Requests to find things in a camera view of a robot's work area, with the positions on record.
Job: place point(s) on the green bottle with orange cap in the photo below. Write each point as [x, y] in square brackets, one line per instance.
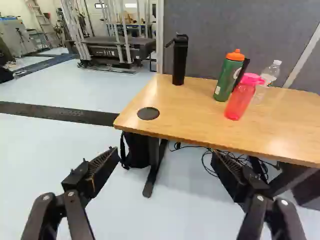
[226, 80]

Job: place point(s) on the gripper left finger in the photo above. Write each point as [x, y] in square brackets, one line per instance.
[77, 180]

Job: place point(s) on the clear plastic water bottle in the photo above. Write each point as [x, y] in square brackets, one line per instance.
[269, 75]

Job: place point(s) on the black backpack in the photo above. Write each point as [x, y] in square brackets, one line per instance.
[138, 152]

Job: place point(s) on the wooden table with black legs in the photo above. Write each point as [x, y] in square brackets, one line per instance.
[212, 120]

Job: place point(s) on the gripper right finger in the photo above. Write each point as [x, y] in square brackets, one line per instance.
[250, 185]

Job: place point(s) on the grey partition panel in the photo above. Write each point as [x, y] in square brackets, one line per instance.
[240, 32]

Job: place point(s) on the red bottle with pink lid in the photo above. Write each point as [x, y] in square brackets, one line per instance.
[240, 100]

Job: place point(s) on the tall black bottle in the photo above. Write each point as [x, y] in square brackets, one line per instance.
[179, 62]

